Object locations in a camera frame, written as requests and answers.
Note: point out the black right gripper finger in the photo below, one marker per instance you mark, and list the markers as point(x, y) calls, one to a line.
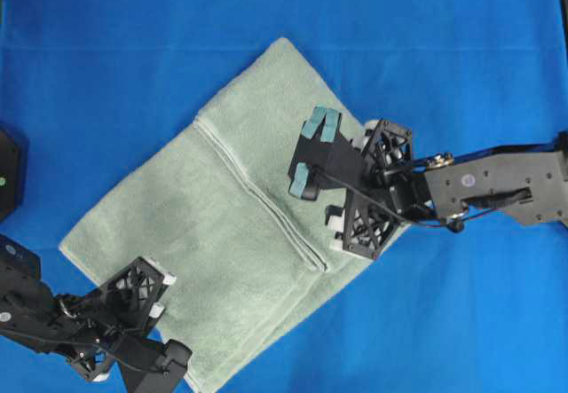
point(360, 227)
point(385, 144)

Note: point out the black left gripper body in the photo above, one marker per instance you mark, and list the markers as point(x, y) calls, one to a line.
point(112, 324)

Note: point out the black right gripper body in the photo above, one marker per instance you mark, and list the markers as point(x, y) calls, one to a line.
point(402, 193)

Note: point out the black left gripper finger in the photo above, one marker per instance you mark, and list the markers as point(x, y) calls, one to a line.
point(91, 364)
point(134, 293)

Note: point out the pale green bath towel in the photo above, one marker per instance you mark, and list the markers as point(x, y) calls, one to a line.
point(213, 207)

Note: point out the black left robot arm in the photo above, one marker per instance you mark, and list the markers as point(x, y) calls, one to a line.
point(27, 303)

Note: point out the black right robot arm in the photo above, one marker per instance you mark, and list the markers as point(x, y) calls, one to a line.
point(526, 182)

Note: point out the black base with green light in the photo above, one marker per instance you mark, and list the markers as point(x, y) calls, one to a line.
point(14, 154)

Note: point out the blue table cloth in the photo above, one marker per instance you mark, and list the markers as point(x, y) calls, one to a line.
point(92, 88)

